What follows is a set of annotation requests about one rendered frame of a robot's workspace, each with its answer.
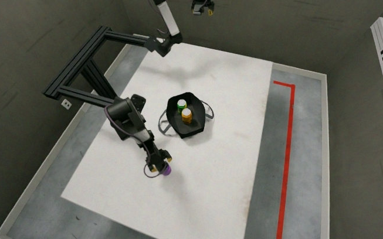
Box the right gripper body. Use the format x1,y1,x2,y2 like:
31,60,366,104
145,148,172,172

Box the yellow drink can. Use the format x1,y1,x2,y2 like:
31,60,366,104
182,108,192,124

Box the black tote bag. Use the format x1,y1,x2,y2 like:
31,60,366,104
158,92,214,139

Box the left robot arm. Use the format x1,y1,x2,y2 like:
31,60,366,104
153,0,205,55

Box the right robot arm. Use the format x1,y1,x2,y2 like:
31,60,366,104
104,95,169,174

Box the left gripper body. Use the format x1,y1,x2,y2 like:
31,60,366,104
191,0,215,13

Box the green and yellow soda can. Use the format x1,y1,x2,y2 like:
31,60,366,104
177,100,187,115

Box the purple drink can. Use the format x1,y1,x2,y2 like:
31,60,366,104
162,166,171,176

